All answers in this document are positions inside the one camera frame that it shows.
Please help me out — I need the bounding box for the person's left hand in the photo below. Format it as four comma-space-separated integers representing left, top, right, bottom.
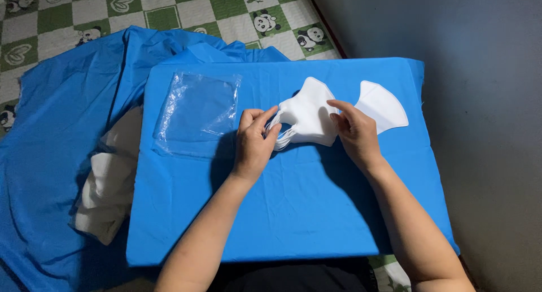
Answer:
231, 106, 283, 183

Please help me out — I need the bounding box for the person's right hand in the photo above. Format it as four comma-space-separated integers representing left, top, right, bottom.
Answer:
326, 99, 384, 168

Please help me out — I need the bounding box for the stack of white face masks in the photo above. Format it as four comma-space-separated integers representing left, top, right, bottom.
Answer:
266, 76, 342, 152

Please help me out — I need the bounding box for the single white face mask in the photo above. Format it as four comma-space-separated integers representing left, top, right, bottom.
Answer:
353, 80, 410, 135

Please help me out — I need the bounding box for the clear plastic bag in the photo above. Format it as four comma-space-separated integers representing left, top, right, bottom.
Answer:
152, 71, 242, 160

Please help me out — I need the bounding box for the blue cloth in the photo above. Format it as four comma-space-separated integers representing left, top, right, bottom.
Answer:
0, 25, 461, 292

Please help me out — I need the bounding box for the person's black clothing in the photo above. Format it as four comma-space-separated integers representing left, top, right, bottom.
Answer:
207, 257, 380, 292

